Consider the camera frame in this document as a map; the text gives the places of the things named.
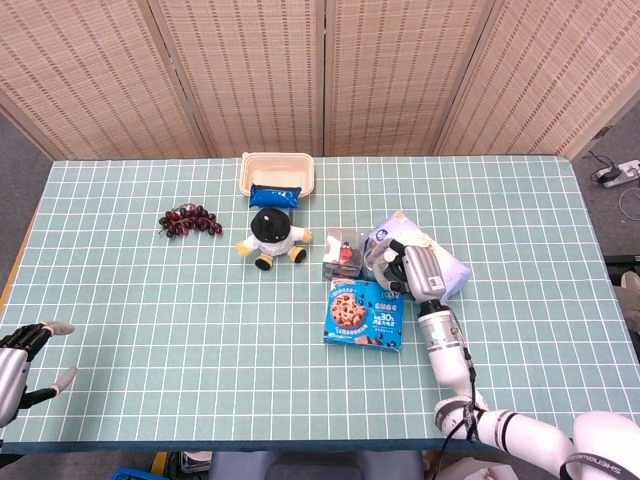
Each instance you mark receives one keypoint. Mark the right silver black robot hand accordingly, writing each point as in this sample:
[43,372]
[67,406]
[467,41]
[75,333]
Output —
[422,272]

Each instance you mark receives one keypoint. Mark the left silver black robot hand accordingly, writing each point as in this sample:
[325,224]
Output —
[11,372]

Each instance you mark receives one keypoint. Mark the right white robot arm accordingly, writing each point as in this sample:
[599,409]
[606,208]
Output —
[450,360]

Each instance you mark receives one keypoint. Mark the pale purple tissue pack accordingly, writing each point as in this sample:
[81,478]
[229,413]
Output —
[395,227]

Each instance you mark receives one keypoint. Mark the clear glass jar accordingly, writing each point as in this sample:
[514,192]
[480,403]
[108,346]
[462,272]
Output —
[369,270]

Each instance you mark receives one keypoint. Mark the blue chocolate cookie box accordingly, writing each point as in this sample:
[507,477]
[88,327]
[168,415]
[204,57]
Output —
[360,315]

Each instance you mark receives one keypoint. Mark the clear box with red capsules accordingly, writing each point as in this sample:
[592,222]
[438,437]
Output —
[342,255]

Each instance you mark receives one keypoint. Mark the black-headed plush doll white coat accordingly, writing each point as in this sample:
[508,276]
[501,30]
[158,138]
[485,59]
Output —
[272,230]

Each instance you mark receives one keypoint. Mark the green white-grid tablecloth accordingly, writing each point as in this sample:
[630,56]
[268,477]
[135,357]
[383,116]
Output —
[150,300]

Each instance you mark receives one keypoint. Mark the blue plastic crate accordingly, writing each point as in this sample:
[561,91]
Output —
[132,474]

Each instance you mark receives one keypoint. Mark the blue snack packet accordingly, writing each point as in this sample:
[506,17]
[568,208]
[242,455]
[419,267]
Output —
[275,196]

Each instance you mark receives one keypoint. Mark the beige plastic lunch container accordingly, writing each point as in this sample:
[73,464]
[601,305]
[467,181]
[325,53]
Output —
[277,167]

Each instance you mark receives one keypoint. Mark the woven bamboo screen panel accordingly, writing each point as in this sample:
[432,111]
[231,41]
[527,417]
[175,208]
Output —
[390,75]
[75,75]
[550,75]
[250,75]

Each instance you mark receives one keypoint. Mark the black equipment base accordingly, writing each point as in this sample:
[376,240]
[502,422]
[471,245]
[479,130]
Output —
[622,261]

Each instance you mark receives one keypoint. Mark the black power adapter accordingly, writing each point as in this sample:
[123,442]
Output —
[606,175]

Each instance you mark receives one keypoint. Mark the grey-blue chair seat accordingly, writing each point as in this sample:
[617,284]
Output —
[315,467]

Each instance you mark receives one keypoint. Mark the white power strip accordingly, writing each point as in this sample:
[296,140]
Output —
[627,170]

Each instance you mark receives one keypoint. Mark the dark purple grape bunch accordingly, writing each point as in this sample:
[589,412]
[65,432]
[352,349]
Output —
[187,220]

